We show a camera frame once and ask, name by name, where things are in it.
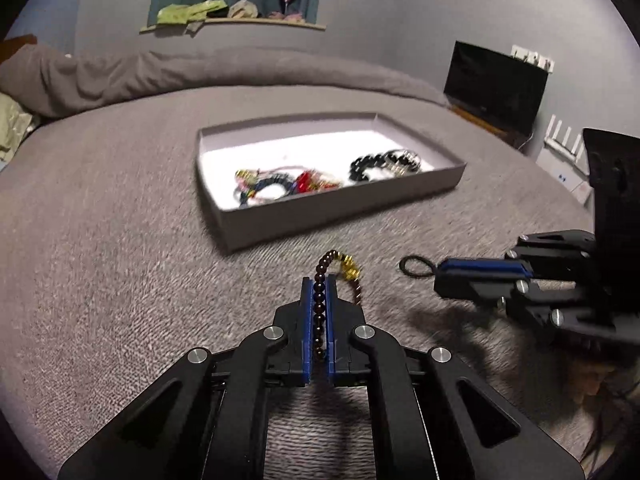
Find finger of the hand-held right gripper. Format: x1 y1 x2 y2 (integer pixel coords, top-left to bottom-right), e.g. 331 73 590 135
433 271 640 345
440 229 598 277

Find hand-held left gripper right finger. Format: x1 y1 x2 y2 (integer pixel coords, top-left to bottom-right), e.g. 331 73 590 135
325 275 586 480

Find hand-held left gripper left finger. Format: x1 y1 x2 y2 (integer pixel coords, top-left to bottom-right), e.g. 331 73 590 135
57 276 315 480

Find brown small bead bracelet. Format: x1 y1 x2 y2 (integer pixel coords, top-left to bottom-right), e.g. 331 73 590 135
311 249 363 361

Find black hair tie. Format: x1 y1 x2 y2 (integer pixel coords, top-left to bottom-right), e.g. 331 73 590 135
399 255 441 278

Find grey cardboard box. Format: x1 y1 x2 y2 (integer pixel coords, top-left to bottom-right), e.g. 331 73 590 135
194 111 467 255

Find large black bead bracelet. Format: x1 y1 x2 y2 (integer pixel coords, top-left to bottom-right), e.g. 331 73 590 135
349 147 425 184

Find red bead bracelet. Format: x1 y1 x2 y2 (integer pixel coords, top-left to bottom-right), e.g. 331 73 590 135
292 170 343 195

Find dark blue bead bracelet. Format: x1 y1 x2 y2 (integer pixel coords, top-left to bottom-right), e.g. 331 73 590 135
232 174 296 208

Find pink cord bracelet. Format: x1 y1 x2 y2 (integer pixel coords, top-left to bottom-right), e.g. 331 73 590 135
234 162 346 196

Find person's right hand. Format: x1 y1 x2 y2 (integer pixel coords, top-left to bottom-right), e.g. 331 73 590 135
567 357 631 411

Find white carton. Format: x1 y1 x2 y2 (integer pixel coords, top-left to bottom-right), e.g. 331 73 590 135
535 152 593 203

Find white router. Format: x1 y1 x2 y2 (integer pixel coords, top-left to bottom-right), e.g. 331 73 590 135
542 114 591 176

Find wooden television stand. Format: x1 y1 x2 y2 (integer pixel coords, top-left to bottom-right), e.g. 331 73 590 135
450 105 531 148

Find black television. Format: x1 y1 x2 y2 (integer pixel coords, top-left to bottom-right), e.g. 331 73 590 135
443 40 550 136

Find grey duvet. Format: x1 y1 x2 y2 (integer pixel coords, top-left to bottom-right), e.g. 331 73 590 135
0 42 451 120

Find wooden window sill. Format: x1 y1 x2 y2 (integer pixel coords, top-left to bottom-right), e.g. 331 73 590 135
139 16 327 34

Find green cloth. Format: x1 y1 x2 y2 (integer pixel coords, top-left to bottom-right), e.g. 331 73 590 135
156 0 228 26

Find green pillow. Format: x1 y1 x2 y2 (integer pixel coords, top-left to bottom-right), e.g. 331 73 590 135
0 91 41 163

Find wooden headboard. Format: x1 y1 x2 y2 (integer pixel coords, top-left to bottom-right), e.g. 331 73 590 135
0 34 38 58

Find white wall hook rack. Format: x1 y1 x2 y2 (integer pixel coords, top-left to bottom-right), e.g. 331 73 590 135
510 44 556 73

